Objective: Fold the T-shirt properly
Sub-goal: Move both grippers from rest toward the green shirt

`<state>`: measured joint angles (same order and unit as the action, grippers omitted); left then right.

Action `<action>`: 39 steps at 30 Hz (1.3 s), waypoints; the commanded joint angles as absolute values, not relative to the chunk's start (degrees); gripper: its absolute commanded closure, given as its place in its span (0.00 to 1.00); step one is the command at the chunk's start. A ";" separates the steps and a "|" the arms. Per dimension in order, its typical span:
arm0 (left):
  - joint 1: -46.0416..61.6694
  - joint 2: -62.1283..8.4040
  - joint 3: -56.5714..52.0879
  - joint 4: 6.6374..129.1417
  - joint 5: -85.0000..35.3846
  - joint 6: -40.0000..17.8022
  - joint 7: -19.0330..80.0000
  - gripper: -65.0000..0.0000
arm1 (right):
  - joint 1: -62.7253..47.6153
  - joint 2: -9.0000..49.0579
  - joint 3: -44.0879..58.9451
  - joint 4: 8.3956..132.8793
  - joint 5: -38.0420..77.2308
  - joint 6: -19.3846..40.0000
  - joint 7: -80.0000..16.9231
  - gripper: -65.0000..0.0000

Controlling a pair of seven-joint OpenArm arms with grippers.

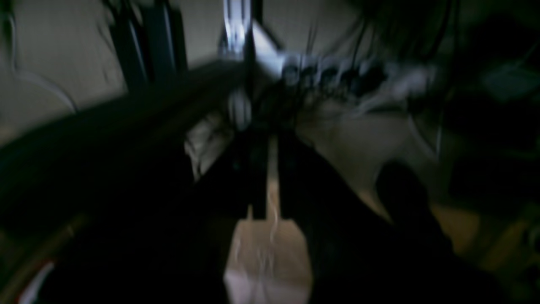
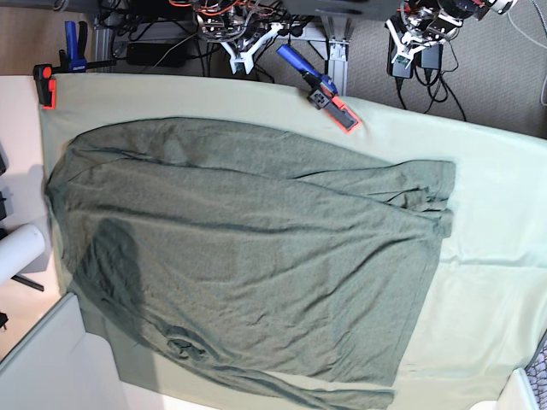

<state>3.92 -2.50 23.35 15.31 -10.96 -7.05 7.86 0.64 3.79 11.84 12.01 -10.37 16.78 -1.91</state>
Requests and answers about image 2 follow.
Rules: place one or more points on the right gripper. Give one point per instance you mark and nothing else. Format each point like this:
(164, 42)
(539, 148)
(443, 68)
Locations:
(242, 55)

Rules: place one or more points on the aluminium frame post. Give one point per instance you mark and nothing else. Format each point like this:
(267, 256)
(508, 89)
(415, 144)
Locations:
(338, 31)

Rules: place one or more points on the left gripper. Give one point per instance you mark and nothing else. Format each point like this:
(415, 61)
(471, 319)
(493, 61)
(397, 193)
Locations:
(406, 46)

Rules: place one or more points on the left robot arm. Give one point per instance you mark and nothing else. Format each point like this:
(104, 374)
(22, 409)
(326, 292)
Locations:
(420, 25)

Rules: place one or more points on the white foam board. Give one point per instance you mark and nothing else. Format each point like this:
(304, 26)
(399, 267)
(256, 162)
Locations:
(59, 365)

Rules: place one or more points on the light green table cloth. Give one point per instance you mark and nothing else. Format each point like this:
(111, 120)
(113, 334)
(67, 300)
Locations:
(485, 312)

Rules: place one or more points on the white paper roll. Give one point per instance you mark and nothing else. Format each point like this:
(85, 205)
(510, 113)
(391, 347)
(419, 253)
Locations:
(19, 249)

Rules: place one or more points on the black power brick left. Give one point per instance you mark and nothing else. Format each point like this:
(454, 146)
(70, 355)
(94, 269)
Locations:
(154, 54)

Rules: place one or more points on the green T-shirt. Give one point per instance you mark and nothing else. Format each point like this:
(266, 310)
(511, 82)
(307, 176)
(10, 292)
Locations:
(261, 260)

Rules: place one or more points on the blue orange clamp at centre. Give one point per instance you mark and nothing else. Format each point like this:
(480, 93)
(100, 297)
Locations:
(323, 94)

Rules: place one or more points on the blue orange clamp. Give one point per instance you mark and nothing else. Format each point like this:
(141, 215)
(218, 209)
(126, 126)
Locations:
(323, 94)
(72, 60)

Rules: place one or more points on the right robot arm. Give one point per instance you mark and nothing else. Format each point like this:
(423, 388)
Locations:
(241, 28)

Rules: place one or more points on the black power adapter pair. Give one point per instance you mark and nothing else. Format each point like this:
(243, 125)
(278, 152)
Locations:
(429, 59)

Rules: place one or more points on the blue orange clamp at left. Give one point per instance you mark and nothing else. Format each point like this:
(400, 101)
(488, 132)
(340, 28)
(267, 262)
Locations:
(72, 60)

